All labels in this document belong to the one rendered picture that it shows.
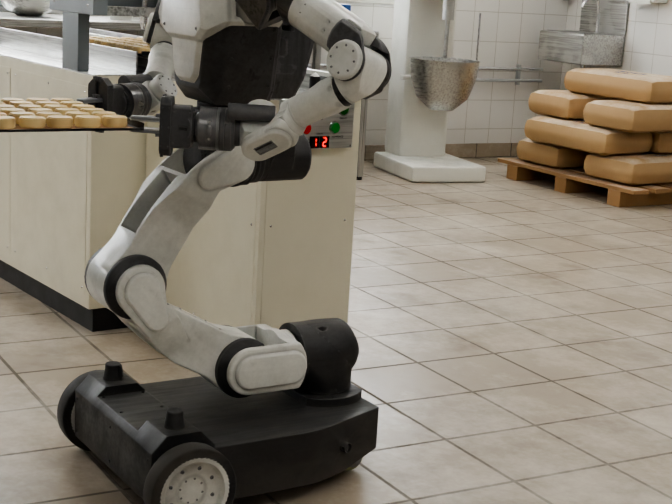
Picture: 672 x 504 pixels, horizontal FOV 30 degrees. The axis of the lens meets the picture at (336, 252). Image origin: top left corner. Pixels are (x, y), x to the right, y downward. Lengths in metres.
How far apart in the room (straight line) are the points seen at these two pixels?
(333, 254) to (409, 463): 0.79
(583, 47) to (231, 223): 5.10
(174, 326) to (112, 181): 1.34
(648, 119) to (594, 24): 1.76
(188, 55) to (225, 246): 1.06
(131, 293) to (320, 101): 0.60
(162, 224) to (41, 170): 1.66
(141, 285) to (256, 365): 0.36
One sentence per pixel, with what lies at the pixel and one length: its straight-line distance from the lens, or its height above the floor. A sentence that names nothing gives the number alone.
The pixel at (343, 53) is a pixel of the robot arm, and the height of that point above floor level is 1.04.
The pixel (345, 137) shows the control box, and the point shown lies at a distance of 3.62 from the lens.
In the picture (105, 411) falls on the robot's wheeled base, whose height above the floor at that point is 0.18.
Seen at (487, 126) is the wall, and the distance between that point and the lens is 8.84.
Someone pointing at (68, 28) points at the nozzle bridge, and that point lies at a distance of 4.14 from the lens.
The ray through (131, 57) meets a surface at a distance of 4.08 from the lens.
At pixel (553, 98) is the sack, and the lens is 7.75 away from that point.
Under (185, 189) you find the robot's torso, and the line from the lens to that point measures 2.74.
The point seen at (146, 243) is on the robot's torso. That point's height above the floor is 0.59.
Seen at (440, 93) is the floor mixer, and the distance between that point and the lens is 7.55.
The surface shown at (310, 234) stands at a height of 0.45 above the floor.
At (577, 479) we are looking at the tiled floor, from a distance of 3.21.
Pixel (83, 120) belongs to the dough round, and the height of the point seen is 0.88.
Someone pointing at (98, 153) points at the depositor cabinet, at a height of 0.59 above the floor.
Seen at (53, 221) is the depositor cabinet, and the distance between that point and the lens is 4.31.
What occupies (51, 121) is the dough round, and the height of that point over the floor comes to 0.87.
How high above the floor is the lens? 1.18
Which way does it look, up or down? 12 degrees down
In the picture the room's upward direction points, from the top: 3 degrees clockwise
